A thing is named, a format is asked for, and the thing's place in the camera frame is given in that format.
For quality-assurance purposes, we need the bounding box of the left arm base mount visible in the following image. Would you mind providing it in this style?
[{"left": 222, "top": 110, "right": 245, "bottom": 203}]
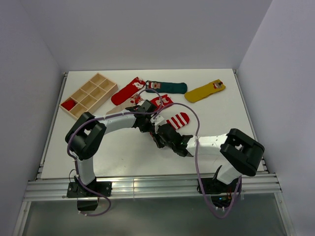
[{"left": 66, "top": 180, "right": 112, "bottom": 212}]

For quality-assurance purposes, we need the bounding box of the wooden compartment tray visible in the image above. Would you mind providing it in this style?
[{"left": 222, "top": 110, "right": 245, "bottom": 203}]
[{"left": 60, "top": 73, "right": 118, "bottom": 119}]

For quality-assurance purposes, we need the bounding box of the red white striped sock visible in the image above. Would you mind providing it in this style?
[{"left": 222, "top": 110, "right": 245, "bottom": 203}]
[{"left": 153, "top": 112, "right": 190, "bottom": 133}]

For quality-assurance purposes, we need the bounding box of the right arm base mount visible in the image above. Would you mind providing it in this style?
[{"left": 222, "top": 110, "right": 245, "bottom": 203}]
[{"left": 201, "top": 178, "right": 238, "bottom": 208}]

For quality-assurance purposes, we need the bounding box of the red sock with santa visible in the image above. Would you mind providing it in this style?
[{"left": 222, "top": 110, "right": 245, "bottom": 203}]
[{"left": 61, "top": 99, "right": 76, "bottom": 111}]

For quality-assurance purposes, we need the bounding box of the beige sock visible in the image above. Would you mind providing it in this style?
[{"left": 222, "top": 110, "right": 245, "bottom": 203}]
[{"left": 106, "top": 93, "right": 143, "bottom": 115}]

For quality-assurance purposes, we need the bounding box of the red sock centre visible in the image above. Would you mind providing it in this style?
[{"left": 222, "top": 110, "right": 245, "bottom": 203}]
[{"left": 150, "top": 94, "right": 173, "bottom": 110}]

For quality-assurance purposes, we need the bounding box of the yellow sock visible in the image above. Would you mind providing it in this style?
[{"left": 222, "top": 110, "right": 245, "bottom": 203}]
[{"left": 184, "top": 80, "right": 226, "bottom": 103}]

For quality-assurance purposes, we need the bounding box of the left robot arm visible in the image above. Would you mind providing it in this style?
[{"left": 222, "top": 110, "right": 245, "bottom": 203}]
[{"left": 65, "top": 100, "right": 158, "bottom": 196}]

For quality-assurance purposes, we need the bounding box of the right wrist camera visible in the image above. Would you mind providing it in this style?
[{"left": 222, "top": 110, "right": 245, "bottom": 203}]
[{"left": 150, "top": 115, "right": 165, "bottom": 127}]

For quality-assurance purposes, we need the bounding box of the red sock upper left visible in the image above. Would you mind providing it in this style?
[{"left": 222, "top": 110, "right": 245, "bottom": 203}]
[{"left": 111, "top": 77, "right": 145, "bottom": 106}]

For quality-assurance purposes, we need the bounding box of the aluminium front rail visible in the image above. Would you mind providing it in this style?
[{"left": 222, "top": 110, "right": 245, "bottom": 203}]
[{"left": 23, "top": 173, "right": 282, "bottom": 202}]

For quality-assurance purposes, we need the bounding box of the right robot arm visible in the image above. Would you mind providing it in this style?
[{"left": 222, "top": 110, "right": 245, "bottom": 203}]
[{"left": 150, "top": 123, "right": 265, "bottom": 192}]

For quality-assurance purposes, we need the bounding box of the dark green sock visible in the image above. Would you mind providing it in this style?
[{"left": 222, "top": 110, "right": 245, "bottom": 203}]
[{"left": 145, "top": 80, "right": 188, "bottom": 94}]

